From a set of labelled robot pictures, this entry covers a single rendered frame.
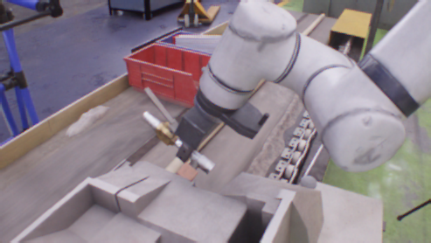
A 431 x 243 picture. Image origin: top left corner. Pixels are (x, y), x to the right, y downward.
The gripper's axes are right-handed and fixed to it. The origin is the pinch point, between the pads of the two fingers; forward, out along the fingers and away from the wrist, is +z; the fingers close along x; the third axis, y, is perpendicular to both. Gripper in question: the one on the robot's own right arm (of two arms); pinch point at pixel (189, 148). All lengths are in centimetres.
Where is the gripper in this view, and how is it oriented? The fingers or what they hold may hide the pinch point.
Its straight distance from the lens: 62.5
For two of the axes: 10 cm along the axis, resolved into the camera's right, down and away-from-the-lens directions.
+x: -4.9, 4.9, -7.3
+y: -7.8, -6.1, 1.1
